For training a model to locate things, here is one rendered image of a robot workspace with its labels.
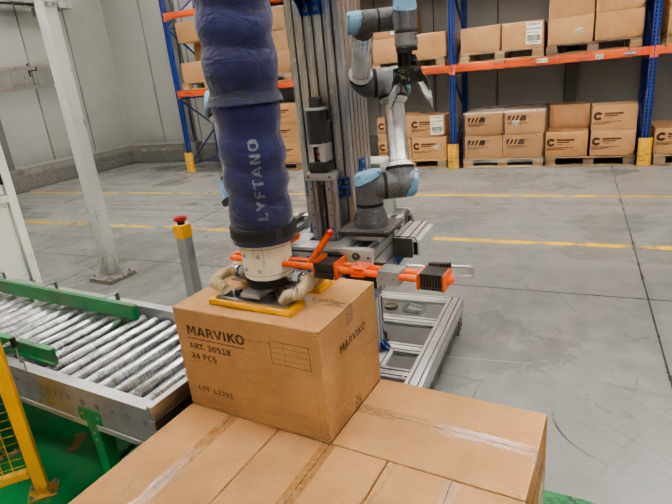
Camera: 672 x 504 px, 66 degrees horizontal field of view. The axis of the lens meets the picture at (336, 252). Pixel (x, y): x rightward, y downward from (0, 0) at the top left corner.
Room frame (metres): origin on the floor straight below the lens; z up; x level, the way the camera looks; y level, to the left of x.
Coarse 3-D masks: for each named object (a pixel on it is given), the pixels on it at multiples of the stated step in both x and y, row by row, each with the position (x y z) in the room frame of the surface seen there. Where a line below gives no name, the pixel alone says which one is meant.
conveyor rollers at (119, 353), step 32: (0, 320) 2.65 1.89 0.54; (32, 320) 2.62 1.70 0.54; (64, 320) 2.58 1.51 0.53; (96, 320) 2.55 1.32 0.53; (128, 320) 2.51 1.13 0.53; (64, 352) 2.19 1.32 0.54; (96, 352) 2.15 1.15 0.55; (128, 352) 2.17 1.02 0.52; (160, 352) 2.11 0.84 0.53; (128, 384) 1.85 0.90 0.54; (160, 384) 1.87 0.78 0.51
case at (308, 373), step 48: (336, 288) 1.69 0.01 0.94; (192, 336) 1.64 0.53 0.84; (240, 336) 1.52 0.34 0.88; (288, 336) 1.43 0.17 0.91; (336, 336) 1.46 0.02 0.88; (192, 384) 1.66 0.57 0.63; (240, 384) 1.54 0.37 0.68; (288, 384) 1.44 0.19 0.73; (336, 384) 1.43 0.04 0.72; (336, 432) 1.40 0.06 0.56
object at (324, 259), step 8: (320, 256) 1.59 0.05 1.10; (328, 256) 1.62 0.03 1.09; (336, 256) 1.60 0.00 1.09; (344, 256) 1.57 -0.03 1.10; (320, 264) 1.53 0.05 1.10; (328, 264) 1.52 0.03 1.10; (336, 264) 1.52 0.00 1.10; (320, 272) 1.54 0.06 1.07; (328, 272) 1.53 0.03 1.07; (336, 272) 1.52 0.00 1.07; (336, 280) 1.52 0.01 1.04
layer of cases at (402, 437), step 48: (384, 384) 1.67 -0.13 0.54; (192, 432) 1.49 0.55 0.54; (240, 432) 1.47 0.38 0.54; (288, 432) 1.44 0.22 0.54; (384, 432) 1.40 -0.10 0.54; (432, 432) 1.37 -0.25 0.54; (480, 432) 1.35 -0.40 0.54; (528, 432) 1.33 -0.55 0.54; (144, 480) 1.29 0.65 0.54; (192, 480) 1.27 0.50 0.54; (240, 480) 1.25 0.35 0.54; (288, 480) 1.23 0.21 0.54; (336, 480) 1.21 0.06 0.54; (384, 480) 1.19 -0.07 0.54; (432, 480) 1.17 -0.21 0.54; (480, 480) 1.15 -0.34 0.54; (528, 480) 1.14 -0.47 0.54
